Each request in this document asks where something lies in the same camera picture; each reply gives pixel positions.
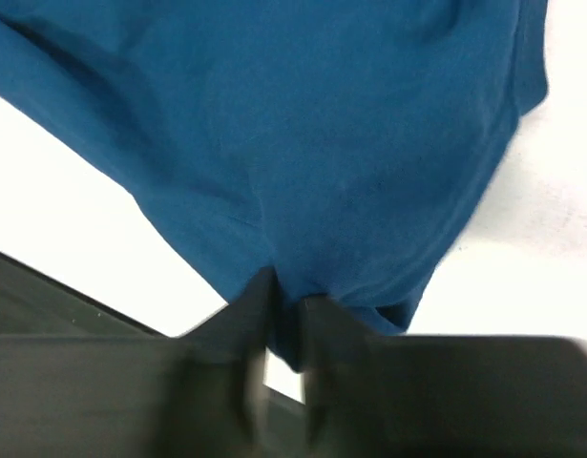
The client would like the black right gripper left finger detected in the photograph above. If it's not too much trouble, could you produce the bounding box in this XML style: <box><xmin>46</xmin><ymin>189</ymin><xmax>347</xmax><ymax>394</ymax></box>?
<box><xmin>0</xmin><ymin>268</ymin><xmax>279</xmax><ymax>457</ymax></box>

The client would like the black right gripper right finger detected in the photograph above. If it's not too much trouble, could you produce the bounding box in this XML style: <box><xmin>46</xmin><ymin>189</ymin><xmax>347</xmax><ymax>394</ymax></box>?
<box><xmin>299</xmin><ymin>297</ymin><xmax>587</xmax><ymax>457</ymax></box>

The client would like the blue t shirt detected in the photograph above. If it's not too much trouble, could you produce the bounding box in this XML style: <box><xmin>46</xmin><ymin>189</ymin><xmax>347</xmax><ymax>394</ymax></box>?
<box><xmin>0</xmin><ymin>1</ymin><xmax>548</xmax><ymax>370</ymax></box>

